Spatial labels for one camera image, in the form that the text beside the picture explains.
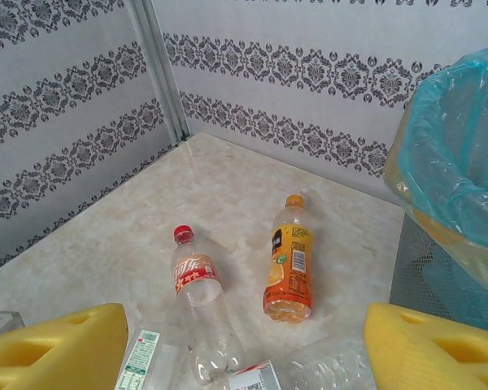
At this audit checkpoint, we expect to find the orange juice bottle yellow label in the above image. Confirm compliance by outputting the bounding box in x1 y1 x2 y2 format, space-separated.
262 194 313 325

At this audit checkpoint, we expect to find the grey metal mesh bin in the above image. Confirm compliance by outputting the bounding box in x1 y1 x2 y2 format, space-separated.
384 43 488 336

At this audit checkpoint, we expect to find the cola bottle peach label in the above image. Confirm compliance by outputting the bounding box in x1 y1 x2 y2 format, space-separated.
172 223 247 386

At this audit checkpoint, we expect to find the aluminium frame post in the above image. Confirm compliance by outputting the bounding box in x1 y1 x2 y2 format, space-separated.
128 0 190 145

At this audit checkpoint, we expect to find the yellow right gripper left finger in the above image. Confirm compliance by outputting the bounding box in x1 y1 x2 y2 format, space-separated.
0 302 129 390

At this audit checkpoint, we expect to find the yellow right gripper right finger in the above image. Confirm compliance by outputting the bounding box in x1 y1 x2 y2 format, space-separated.
363 302 488 390

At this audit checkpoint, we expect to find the clear bottle green white label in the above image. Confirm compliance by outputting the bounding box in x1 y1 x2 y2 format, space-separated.
114 327 190 390

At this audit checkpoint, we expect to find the clear bottle red white label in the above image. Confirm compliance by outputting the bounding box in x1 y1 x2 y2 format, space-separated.
221 337 371 390

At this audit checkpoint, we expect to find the translucent yellow bin liner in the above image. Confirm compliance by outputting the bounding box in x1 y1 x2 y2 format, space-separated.
383 109 488 293

